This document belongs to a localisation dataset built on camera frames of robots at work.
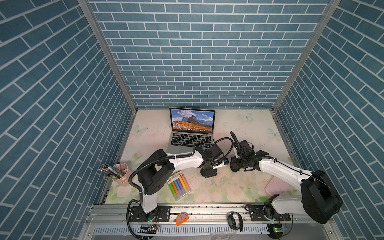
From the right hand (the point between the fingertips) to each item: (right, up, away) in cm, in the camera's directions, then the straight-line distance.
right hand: (233, 163), depth 88 cm
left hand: (-11, -4, 0) cm, 12 cm away
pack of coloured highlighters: (-32, -11, -6) cm, 34 cm away
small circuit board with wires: (-45, -28, -17) cm, 55 cm away
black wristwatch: (-5, -22, -20) cm, 30 cm away
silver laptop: (-26, +21, +15) cm, 37 cm away
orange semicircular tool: (-29, -21, -18) cm, 40 cm away
